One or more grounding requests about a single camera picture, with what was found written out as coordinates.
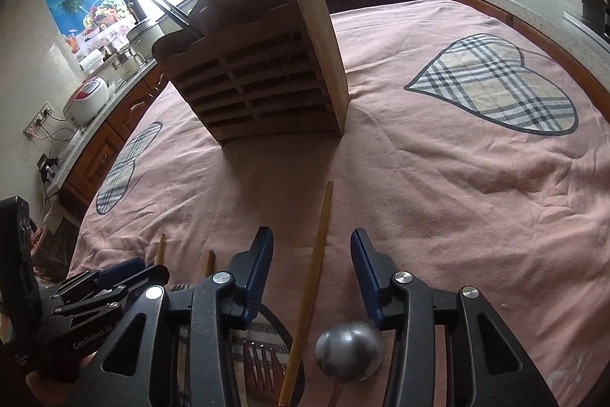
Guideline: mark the large white cooker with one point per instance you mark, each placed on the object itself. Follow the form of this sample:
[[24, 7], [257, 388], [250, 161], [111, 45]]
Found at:
[[143, 35]]

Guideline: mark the person's left hand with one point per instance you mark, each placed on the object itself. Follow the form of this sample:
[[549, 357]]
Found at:
[[47, 392]]

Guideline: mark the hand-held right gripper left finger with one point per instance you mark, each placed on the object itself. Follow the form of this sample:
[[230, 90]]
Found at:
[[252, 273]]

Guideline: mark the wooden utensil holder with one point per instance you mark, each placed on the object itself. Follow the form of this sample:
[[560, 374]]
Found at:
[[267, 92]]

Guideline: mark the paper towel roll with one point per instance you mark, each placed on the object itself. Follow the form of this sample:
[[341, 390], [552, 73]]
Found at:
[[91, 61]]

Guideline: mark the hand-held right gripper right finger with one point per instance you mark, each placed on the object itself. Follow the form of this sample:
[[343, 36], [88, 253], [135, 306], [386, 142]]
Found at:
[[371, 278]]

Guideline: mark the pink heart-patch tablecloth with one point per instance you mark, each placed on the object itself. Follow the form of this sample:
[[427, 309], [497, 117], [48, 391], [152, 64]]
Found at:
[[429, 197]]

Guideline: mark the white pink rice cooker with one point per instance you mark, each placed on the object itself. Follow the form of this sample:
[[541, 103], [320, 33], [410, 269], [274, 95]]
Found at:
[[88, 99]]

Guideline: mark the wall power outlet strip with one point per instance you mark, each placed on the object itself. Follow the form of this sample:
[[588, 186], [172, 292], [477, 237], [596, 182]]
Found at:
[[38, 121]]

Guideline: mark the wooden chopstick red floral end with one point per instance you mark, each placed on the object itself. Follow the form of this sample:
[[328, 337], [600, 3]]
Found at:
[[208, 264], [312, 283], [160, 249]]

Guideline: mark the small black device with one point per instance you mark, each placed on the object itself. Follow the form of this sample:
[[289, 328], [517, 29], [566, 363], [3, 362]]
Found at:
[[48, 166]]

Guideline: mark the tropical fruit wall poster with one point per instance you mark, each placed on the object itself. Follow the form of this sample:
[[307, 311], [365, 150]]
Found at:
[[81, 1]]

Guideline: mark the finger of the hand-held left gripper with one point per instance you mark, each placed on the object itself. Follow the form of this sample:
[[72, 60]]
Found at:
[[119, 271], [143, 280]]

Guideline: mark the gas stove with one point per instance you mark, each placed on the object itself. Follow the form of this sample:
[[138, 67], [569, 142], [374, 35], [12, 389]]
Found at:
[[588, 25]]

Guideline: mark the small white electric pot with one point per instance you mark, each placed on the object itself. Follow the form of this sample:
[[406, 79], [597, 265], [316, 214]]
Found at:
[[124, 63]]

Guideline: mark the metal spoon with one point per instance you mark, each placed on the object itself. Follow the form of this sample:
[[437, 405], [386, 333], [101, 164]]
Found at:
[[350, 350]]

